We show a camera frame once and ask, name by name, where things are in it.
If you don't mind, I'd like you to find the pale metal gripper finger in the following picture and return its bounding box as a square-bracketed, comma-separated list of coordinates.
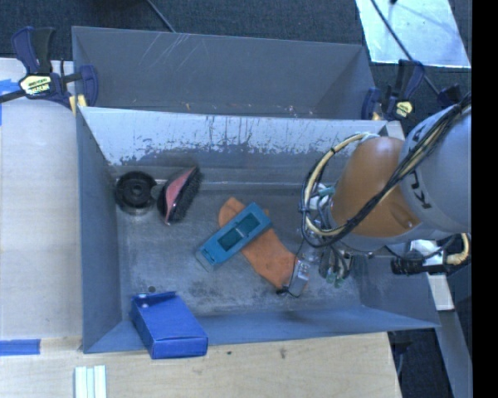
[287, 258, 304, 295]
[293, 261, 312, 299]

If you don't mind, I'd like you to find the orange flat insole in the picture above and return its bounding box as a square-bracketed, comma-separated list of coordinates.
[217, 197, 299, 290]

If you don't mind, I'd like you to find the teal box with window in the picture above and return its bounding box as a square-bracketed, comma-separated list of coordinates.
[195, 201, 274, 273]

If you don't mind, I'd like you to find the blue cardboard box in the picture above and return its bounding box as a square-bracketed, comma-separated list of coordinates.
[129, 290, 210, 361]

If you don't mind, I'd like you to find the red brush with black bristles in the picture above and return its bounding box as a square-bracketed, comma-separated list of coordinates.
[157, 165, 205, 226]

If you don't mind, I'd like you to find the black round ribbed disc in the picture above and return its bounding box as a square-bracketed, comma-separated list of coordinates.
[115, 170, 159, 216]

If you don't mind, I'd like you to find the grey metal bin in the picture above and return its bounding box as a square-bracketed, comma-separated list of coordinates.
[71, 25, 442, 355]

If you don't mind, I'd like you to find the pale wood board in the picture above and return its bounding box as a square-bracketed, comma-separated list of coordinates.
[0, 97, 84, 341]

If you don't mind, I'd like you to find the black cylinder on white bracket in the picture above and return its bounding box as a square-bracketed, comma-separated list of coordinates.
[390, 238, 457, 276]

